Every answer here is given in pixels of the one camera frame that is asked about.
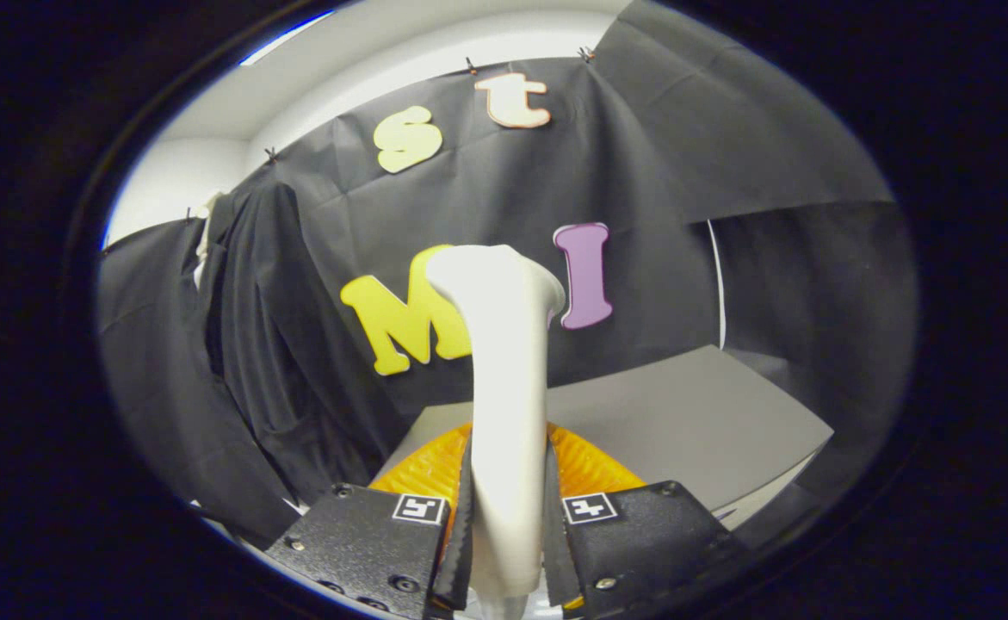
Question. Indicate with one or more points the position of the grey cabinet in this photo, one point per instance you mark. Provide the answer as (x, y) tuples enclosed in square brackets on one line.
[(684, 413)]

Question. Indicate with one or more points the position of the black backdrop cloth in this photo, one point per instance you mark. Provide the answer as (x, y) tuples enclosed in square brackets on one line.
[(684, 129)]

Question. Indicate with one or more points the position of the white garment steamer head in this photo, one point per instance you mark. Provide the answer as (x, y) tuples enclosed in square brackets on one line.
[(508, 387)]

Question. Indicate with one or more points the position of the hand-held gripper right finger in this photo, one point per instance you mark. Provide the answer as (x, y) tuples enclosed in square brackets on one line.
[(558, 560)]

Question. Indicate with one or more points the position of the black suit jacket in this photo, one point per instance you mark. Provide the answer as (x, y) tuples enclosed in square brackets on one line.
[(297, 362)]

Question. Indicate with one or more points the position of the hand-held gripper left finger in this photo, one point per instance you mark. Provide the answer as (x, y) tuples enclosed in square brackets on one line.
[(454, 568)]

